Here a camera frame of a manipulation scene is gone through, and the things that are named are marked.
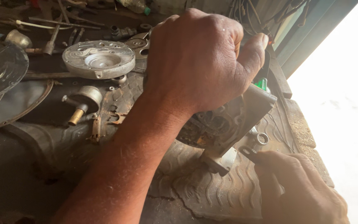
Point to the person's right hand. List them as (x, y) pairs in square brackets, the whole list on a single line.
[(303, 193)]

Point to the person's left hand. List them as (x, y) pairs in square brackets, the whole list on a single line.
[(194, 59)]

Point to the small steel spanner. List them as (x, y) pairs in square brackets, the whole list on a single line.
[(248, 152)]

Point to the small perforated metal disc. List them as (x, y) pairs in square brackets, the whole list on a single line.
[(138, 46)]

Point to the grey metal motor housing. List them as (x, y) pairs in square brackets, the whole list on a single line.
[(225, 124)]

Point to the grey metal valve fitting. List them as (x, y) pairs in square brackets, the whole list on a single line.
[(121, 32)]

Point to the plastic bottle with green cap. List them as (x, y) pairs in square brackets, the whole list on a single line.
[(135, 5)]

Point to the round aluminium cover plate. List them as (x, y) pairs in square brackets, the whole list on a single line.
[(99, 59)]

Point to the rusty metal clip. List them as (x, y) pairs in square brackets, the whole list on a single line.
[(119, 118)]

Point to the black tyre rubber mat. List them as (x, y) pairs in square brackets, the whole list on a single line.
[(194, 186)]

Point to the metal cylinder with brass nozzle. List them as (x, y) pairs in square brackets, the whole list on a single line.
[(87, 98)]

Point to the dark metal pliers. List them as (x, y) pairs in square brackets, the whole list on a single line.
[(75, 36)]

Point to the long thin metal rod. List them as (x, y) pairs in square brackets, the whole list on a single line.
[(63, 23)]

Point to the flat rusty metal bar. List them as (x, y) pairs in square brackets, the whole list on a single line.
[(48, 75)]

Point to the shiny metal bell cap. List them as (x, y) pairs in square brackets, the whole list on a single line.
[(18, 39)]

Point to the dark round metal disc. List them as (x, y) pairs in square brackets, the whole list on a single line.
[(1, 70)]

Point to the rusty small metal bracket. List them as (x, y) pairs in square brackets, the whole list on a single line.
[(96, 129)]

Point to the grey metal door frame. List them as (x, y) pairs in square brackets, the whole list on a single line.
[(313, 34)]

